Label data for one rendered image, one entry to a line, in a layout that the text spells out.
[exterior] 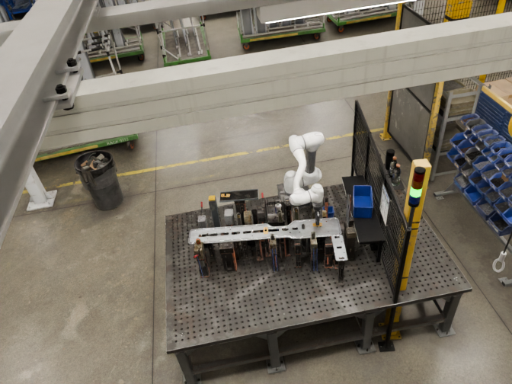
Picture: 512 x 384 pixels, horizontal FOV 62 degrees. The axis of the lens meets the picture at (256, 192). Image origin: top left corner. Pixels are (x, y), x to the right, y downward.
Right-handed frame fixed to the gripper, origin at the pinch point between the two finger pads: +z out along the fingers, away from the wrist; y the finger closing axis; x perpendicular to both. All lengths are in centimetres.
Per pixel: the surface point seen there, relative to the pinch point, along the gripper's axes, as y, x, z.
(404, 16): -266, 139, -78
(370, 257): 14, 47, 38
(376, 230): 13, 49, 4
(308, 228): 1.0, -7.9, 6.6
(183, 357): 90, -122, 57
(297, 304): 60, -24, 36
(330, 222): -3.6, 11.9, 6.6
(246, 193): -35, -63, -10
